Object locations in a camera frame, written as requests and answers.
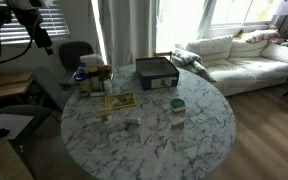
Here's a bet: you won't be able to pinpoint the clear plastic bin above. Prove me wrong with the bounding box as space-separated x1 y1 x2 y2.
72 63 114 99

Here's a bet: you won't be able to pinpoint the white curtain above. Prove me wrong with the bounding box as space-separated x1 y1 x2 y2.
97 0 158 68

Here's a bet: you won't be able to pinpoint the white sofa cushion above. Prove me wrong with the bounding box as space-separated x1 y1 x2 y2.
228 38 272 60
259 41 288 66
185 35 234 62

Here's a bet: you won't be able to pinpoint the yellow lid jar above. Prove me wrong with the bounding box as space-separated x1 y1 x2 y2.
87 66 102 92

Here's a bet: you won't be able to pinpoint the green round lid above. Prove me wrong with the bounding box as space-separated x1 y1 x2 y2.
170 98 186 109

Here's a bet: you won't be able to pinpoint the white bottle blue cap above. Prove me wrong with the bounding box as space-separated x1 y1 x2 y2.
77 62 88 76

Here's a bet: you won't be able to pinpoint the wooden chair white seat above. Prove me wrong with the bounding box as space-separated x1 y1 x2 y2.
153 50 173 61

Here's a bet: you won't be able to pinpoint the white paper sheet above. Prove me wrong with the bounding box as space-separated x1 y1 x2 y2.
0 113 35 140

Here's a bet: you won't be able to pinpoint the red capped bottle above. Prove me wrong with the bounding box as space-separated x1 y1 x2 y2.
105 64 113 80

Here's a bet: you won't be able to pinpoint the tan cardboard box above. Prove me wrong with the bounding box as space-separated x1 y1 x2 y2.
0 136 35 180

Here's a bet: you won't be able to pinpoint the pale knitted blanket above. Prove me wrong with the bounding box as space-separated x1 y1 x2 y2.
171 48 218 83

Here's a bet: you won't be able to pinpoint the patterned colourful pillow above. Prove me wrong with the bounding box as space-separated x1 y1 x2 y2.
238 29 280 44

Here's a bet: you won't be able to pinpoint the white window blinds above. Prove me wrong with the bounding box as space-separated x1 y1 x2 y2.
0 0 70 45

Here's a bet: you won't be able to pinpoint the white window frame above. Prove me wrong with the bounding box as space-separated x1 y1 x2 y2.
197 0 287 38

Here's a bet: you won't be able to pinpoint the low wooden side table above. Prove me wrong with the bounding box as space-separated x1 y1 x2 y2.
0 70 35 101

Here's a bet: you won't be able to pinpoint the dark blue cardboard box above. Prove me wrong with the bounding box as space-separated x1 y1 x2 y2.
135 56 181 91

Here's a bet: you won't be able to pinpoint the white sofa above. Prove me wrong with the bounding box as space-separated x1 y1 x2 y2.
175 33 288 98

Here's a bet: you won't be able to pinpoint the yellow picture book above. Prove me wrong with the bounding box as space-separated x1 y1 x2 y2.
104 92 138 110

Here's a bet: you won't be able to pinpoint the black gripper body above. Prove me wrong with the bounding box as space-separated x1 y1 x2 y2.
13 7 49 40

